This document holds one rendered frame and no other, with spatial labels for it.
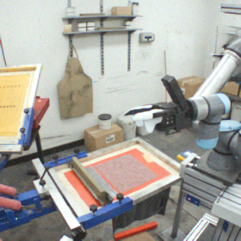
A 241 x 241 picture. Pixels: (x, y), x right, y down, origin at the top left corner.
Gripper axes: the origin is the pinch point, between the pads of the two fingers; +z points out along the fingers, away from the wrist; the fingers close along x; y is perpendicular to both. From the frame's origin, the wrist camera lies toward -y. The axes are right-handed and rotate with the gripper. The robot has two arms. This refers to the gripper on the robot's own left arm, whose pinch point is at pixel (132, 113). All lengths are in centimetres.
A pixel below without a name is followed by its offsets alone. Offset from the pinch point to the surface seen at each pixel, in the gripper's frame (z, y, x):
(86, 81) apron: -54, 27, 276
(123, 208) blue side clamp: -10, 64, 40
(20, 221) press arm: 47, 70, 58
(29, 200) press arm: 38, 57, 58
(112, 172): -17, 62, 76
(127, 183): -21, 64, 62
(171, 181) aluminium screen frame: -46, 63, 49
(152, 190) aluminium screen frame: -31, 63, 46
